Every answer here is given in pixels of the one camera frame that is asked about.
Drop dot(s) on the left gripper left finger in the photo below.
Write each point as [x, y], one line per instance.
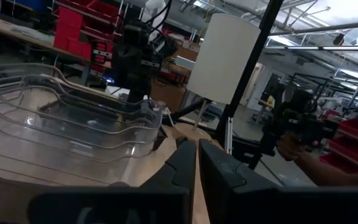
[169, 193]

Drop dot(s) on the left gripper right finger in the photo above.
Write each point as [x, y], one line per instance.
[235, 193]

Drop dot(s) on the clear plastic bin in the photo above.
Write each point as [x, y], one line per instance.
[73, 142]
[42, 161]
[73, 124]

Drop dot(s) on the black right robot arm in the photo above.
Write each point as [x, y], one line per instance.
[135, 84]

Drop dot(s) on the black background robot arm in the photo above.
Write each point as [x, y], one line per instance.
[303, 124]

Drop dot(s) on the person's forearm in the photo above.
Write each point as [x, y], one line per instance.
[331, 174]

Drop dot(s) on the red shelf bin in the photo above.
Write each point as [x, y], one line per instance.
[102, 9]
[73, 2]

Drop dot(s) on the white plastic cover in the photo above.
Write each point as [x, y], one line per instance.
[154, 9]

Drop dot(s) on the white box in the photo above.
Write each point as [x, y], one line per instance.
[185, 62]

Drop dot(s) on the large cardboard box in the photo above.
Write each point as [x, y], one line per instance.
[166, 96]

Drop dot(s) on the small red storage bin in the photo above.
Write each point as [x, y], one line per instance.
[81, 49]

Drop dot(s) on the white light bar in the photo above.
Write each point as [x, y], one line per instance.
[228, 133]

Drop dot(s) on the round wooden lamp base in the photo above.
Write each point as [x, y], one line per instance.
[185, 131]

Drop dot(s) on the person's hand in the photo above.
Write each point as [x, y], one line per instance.
[291, 149]

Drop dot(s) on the thin metal lamp pole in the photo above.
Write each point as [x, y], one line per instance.
[200, 115]

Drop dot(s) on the white cylindrical lamp shade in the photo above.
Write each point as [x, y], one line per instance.
[222, 59]

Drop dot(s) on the pale door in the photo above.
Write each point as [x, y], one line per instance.
[253, 84]

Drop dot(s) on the blue storage bin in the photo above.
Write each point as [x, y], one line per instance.
[33, 3]

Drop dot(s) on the red bins on cart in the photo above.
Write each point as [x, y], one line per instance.
[356, 133]

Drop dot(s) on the ceiling light tube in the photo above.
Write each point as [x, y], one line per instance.
[346, 47]

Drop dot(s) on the black aluminium table frame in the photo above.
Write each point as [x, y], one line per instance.
[247, 151]

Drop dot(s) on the black vertical frame post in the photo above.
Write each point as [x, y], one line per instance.
[253, 56]

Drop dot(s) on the black cage frame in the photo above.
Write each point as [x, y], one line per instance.
[322, 77]

